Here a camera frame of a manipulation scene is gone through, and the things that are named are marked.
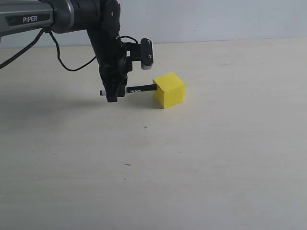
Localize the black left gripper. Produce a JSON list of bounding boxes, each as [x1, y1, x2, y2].
[[98, 41, 141, 103]]

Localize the black and white board marker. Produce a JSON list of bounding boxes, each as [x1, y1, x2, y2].
[[99, 84, 158, 97]]

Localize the yellow cube block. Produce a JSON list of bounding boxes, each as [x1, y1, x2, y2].
[[153, 72, 185, 109]]

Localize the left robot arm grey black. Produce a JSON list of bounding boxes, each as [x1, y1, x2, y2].
[[0, 0, 148, 103]]

